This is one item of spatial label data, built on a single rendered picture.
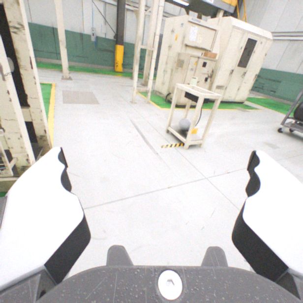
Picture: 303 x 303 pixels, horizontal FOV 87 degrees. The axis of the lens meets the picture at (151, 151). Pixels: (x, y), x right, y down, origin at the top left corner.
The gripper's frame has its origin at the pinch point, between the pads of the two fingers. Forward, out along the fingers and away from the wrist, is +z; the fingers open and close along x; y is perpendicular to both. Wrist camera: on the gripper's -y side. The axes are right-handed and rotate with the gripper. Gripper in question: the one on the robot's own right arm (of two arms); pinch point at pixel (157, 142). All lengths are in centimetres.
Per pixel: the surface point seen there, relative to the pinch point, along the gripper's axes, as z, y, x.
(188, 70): 412, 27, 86
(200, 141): 201, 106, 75
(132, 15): 1017, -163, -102
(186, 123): 220, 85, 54
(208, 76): 443, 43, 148
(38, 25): 833, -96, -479
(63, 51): 536, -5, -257
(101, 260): 37, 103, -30
